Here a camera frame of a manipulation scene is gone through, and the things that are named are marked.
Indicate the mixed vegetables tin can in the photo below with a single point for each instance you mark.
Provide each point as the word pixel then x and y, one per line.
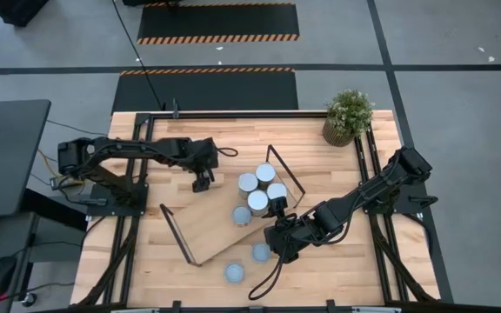
pixel 261 252

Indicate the peas tin can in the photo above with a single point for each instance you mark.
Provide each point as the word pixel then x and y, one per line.
pixel 265 172

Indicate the carrots tin can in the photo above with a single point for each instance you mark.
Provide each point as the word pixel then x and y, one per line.
pixel 248 182

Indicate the silver-lidded tin can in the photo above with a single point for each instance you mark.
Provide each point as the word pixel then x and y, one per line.
pixel 241 215
pixel 276 190
pixel 258 201

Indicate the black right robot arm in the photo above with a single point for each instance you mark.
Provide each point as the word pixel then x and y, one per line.
pixel 363 187

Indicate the black aluminium rig frame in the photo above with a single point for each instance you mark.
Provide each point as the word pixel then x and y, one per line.
pixel 233 115

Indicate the black floor mat striped edges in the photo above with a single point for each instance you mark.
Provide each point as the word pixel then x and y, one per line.
pixel 207 91
pixel 218 19

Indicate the dark grey desk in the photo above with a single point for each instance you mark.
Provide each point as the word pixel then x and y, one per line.
pixel 7 156

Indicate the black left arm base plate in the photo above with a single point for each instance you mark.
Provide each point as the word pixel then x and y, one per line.
pixel 98 209

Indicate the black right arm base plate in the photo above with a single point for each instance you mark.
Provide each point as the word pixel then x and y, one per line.
pixel 407 206

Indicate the teal tuna can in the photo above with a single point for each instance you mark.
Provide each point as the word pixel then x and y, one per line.
pixel 234 273

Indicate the potted plant ribbed pot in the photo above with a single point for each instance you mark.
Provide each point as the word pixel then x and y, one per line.
pixel 348 115

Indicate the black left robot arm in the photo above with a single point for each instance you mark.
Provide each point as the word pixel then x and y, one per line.
pixel 124 148

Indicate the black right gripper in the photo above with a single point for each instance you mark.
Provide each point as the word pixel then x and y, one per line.
pixel 287 239

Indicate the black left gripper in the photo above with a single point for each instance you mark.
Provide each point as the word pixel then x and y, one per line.
pixel 200 154

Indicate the black box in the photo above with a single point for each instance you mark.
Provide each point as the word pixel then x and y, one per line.
pixel 15 11

